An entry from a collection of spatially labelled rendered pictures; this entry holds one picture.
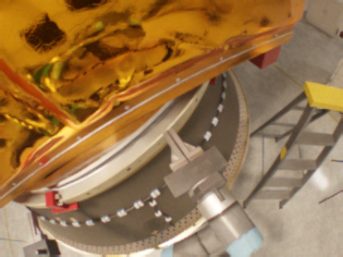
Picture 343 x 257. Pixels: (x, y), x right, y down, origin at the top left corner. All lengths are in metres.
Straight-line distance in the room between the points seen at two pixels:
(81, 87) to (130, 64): 0.10
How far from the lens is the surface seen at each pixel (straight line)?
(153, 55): 0.36
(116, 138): 0.49
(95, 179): 0.52
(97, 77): 0.34
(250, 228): 0.34
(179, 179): 0.35
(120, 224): 0.80
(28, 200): 0.75
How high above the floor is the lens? 2.13
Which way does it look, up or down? 58 degrees down
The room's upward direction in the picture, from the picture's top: 18 degrees counter-clockwise
